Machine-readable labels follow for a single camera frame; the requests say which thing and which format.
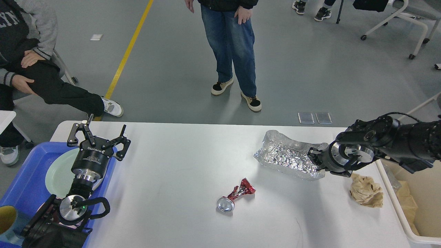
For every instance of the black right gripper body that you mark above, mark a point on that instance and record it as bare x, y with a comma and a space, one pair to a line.
334, 159

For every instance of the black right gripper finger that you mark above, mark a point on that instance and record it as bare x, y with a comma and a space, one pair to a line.
316, 157

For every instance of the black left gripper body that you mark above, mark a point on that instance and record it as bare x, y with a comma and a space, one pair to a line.
91, 163

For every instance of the aluminium foil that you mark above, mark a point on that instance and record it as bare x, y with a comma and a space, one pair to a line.
289, 156

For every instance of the green plate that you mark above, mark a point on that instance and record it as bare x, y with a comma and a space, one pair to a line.
59, 176

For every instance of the silver plastic bag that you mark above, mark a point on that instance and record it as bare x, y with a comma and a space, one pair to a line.
396, 185

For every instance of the brown paper bag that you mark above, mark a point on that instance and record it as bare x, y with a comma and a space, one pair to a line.
407, 204

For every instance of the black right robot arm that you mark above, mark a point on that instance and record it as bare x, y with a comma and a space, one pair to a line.
414, 147

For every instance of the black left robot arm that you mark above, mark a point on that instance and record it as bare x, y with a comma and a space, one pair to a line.
39, 233

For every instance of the clear floor plate left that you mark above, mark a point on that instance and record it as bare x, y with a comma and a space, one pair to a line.
306, 118

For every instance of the clear floor plate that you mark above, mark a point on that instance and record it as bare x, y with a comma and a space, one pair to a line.
306, 118
323, 117

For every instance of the clear floor plate right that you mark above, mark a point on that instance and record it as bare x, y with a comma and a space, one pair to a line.
323, 117

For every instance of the crumpled beige paper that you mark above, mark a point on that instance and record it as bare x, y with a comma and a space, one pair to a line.
365, 191

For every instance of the white office chair left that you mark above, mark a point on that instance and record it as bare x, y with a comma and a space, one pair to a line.
63, 70

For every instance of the white office chair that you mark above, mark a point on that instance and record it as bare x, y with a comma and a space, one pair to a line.
406, 29
63, 70

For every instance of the blue plastic tray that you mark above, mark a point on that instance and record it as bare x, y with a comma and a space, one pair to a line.
28, 191

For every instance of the white plastic bin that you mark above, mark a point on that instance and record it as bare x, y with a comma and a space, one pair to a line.
425, 187

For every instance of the crushed red can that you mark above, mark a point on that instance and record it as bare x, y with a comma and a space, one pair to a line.
226, 204

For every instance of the dark blue mug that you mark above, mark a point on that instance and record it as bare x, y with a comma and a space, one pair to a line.
12, 223

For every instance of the white floor tag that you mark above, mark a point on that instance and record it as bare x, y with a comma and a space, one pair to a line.
96, 37

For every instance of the seated person at left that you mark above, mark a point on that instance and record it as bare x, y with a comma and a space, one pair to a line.
28, 35

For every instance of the person in blue jeans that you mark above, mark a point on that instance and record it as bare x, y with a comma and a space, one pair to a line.
228, 28

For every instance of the white office chair right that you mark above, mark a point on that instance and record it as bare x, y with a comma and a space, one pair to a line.
406, 29

